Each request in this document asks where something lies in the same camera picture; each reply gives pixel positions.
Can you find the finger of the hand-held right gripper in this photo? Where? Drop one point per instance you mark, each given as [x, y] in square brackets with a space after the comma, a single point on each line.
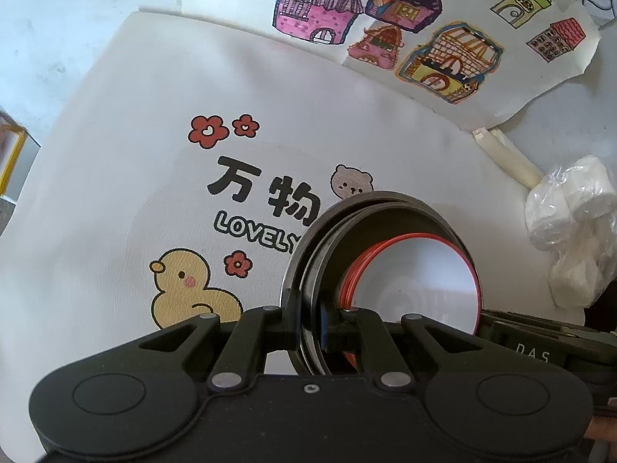
[530, 323]

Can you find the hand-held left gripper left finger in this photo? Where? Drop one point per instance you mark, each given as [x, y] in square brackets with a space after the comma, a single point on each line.
[291, 318]

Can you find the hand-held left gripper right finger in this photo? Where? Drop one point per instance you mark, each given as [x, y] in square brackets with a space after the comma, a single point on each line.
[327, 328]

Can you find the stainless steel bowl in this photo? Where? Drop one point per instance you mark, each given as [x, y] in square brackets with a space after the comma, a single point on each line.
[289, 275]

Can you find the deep steel bowl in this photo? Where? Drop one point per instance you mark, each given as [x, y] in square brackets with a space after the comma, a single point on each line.
[332, 270]

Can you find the person's right hand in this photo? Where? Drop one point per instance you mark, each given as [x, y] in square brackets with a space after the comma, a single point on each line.
[605, 431]

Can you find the clear bag of white lumps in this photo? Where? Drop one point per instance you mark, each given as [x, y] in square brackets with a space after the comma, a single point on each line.
[573, 217]

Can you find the white paper roll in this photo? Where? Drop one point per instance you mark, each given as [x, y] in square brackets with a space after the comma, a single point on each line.
[518, 164]
[482, 137]

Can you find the white printed tablecloth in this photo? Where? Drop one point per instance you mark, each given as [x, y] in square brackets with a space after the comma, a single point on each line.
[120, 154]

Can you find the coloured houses drawing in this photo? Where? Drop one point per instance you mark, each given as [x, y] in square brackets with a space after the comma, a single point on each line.
[434, 33]

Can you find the yellow metal frame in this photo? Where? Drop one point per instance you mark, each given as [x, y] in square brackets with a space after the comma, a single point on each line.
[19, 144]

